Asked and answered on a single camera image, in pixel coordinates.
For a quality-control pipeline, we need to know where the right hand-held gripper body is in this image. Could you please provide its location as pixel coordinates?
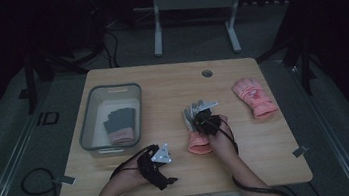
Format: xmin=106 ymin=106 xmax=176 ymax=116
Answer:
xmin=191 ymin=100 xmax=223 ymax=139

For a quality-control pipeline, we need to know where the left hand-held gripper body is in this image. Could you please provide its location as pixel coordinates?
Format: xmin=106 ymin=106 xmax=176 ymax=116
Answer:
xmin=135 ymin=142 xmax=177 ymax=194

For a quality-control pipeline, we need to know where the pink glove with grey palm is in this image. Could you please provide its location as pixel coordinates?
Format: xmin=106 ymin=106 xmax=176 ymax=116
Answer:
xmin=181 ymin=98 xmax=215 ymax=157

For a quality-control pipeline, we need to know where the grey plastic bin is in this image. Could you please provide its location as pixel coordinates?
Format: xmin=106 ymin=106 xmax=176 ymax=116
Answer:
xmin=73 ymin=80 xmax=150 ymax=162

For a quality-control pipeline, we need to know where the person's right hand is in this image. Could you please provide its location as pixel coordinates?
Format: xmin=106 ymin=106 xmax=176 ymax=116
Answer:
xmin=205 ymin=114 xmax=239 ymax=163

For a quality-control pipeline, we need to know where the person's left hand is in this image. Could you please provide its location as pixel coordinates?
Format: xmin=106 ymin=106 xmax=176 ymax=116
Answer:
xmin=109 ymin=156 xmax=149 ymax=190

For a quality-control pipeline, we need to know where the pink glove with print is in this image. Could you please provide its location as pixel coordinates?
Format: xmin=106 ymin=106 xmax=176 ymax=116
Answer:
xmin=231 ymin=74 xmax=281 ymax=123

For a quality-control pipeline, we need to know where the grey tape piece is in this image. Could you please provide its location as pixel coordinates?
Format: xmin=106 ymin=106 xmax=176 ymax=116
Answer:
xmin=52 ymin=174 xmax=77 ymax=188
xmin=290 ymin=144 xmax=311 ymax=159

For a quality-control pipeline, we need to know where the black tripod stand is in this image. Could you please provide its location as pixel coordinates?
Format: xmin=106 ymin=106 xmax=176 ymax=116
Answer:
xmin=249 ymin=0 xmax=329 ymax=101
xmin=13 ymin=0 xmax=126 ymax=115

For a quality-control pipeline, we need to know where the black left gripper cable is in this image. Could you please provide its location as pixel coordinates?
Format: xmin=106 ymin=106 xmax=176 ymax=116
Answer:
xmin=90 ymin=145 xmax=158 ymax=196

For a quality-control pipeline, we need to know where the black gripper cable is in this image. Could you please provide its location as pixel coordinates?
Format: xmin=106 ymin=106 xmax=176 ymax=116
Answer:
xmin=216 ymin=107 xmax=300 ymax=196
xmin=90 ymin=145 xmax=158 ymax=196

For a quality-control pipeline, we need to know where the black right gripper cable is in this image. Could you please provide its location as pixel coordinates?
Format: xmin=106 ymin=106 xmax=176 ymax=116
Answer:
xmin=216 ymin=107 xmax=300 ymax=196

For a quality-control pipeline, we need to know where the white metal desk frame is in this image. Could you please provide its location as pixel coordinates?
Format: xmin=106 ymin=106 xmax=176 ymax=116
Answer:
xmin=147 ymin=0 xmax=253 ymax=64

